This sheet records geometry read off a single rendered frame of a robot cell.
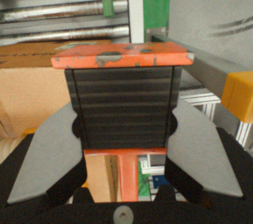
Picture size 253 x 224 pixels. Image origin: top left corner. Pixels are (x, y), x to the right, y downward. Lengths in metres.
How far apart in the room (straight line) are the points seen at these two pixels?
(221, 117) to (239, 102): 1.12
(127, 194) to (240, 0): 1.38
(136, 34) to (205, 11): 0.79
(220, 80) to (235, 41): 1.12
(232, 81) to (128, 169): 0.24
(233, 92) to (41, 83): 0.34
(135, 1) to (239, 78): 0.42
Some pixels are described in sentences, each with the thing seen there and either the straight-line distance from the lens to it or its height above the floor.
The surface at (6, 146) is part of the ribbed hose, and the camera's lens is 0.30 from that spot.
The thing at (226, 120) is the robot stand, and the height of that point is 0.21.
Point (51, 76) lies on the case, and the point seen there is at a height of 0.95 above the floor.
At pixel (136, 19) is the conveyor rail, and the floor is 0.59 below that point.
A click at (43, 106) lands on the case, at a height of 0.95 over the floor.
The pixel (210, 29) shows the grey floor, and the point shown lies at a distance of 1.35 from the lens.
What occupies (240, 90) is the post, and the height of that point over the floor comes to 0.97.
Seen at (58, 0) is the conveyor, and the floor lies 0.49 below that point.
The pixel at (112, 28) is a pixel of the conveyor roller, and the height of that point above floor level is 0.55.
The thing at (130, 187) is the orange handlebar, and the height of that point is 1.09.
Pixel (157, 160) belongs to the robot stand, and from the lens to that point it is 1.59.
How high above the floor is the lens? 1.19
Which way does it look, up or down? 63 degrees down
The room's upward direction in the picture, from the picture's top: 180 degrees clockwise
